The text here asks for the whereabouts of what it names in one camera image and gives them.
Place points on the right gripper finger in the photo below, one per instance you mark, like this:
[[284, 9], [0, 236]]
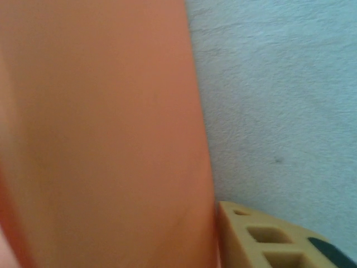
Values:
[[251, 251]]

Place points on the orange wrapping paper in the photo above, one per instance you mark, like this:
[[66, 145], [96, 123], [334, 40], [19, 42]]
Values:
[[106, 125]]

